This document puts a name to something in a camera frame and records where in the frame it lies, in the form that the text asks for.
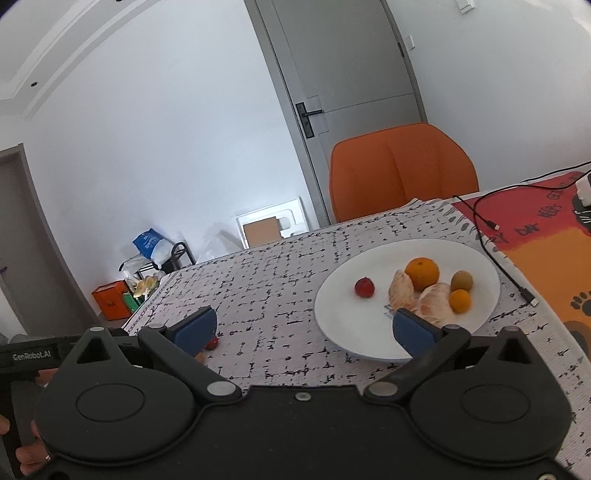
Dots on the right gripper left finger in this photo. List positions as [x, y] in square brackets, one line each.
[174, 349]

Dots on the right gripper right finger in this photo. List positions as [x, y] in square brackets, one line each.
[431, 348]

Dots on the left human hand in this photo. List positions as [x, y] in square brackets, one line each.
[30, 454]

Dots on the small red cherry tomato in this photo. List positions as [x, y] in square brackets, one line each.
[212, 345]

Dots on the small tangerine on plate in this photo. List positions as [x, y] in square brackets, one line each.
[460, 301]

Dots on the peeled pomelo segment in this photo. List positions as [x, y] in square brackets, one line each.
[402, 294]

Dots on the green bag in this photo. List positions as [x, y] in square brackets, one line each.
[130, 302]

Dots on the white round plate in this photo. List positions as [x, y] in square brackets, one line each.
[443, 282]

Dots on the orange on plate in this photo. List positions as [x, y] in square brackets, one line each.
[423, 272]

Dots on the kiwi on plate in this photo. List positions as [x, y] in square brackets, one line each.
[462, 280]

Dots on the orange box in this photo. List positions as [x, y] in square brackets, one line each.
[109, 298]

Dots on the black metal rack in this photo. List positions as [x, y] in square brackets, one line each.
[139, 267]

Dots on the small red fruit on plate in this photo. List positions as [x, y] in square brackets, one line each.
[365, 288]

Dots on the patterned grey tablecloth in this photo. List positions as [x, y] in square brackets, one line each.
[264, 300]

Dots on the blue white plastic bag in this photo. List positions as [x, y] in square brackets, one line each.
[153, 246]

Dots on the red orange mat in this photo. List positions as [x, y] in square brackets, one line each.
[545, 231]

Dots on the white foam packaging board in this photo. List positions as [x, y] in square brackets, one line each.
[273, 223]

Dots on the orange chair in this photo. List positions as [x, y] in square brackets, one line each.
[383, 170]

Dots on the grey door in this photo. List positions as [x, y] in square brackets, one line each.
[346, 57]

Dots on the black door handle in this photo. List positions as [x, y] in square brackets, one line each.
[304, 115]

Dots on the small white wall switch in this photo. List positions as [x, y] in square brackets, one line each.
[410, 42]

